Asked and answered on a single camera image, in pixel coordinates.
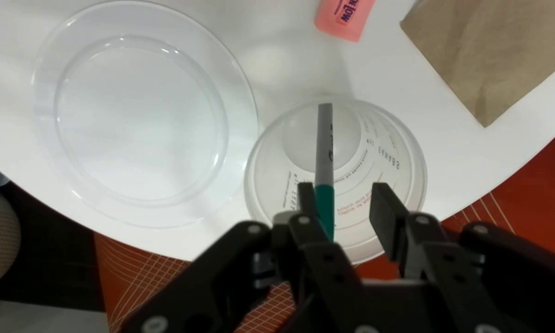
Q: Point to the orange sofa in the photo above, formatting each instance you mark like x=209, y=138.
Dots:
x=537, y=197

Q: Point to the small brown paper napkin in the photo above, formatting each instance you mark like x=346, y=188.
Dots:
x=492, y=49

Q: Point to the green and grey pen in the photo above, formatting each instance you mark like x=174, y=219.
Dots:
x=324, y=160

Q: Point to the clear plastic cup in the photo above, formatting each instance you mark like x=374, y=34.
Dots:
x=381, y=160

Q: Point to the clear plastic plate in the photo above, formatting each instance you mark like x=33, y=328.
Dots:
x=141, y=117

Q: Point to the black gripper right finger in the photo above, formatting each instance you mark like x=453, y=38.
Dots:
x=426, y=247

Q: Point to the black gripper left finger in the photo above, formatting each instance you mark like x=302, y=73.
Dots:
x=315, y=260

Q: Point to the pink eraser block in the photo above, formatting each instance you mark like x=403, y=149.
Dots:
x=344, y=16

